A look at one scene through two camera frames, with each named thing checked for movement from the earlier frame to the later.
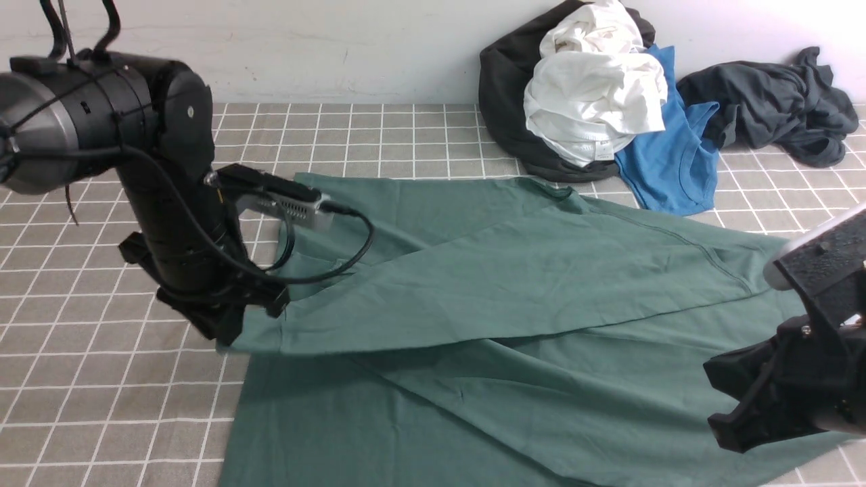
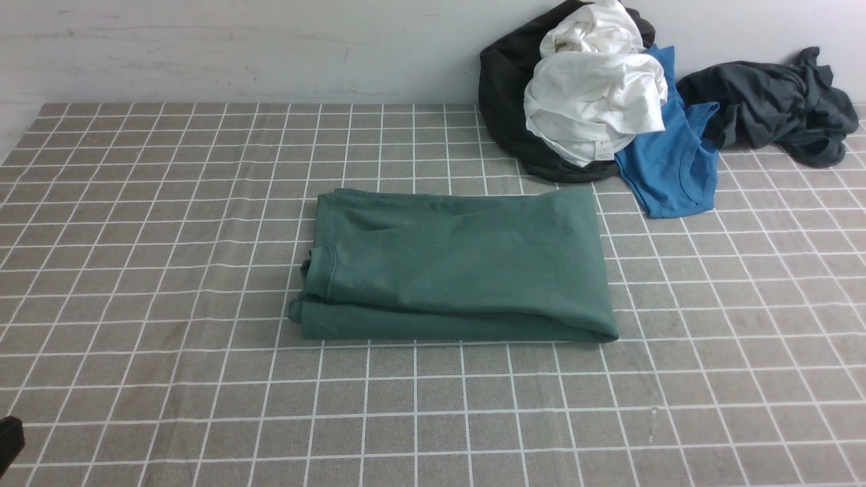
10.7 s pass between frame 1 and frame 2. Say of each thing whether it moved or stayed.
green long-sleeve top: moved
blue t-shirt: stayed
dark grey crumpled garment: stayed
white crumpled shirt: stayed
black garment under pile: stayed
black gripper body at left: moved
